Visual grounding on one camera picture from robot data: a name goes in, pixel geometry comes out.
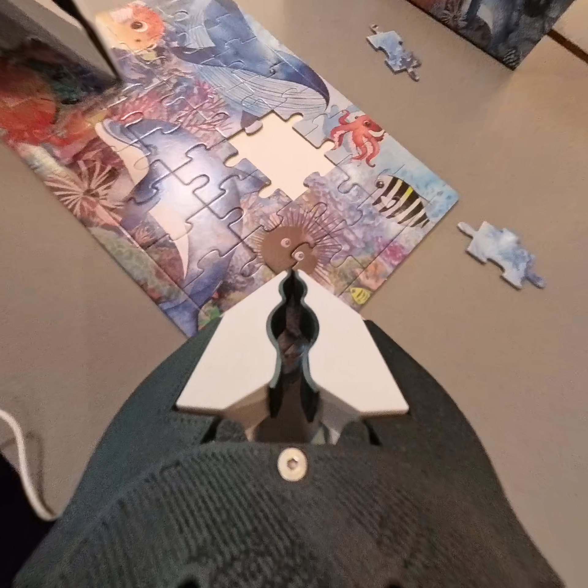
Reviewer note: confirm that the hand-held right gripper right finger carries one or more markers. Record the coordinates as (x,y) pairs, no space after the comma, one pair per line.
(353,363)

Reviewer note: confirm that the illustrated puzzle box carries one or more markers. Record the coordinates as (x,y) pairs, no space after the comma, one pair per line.
(496,23)

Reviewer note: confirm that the blue white puzzle piece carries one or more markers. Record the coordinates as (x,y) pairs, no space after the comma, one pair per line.
(397,48)

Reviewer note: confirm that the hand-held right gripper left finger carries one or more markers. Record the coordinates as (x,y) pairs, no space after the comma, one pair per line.
(234,358)

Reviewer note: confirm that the assembled sea jigsaw puzzle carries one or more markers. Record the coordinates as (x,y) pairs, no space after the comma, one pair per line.
(183,183)

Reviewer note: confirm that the blue lilac puzzle piece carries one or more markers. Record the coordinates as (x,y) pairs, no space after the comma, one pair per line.
(500,250)

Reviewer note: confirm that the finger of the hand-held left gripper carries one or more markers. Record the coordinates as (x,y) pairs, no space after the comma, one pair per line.
(46,36)

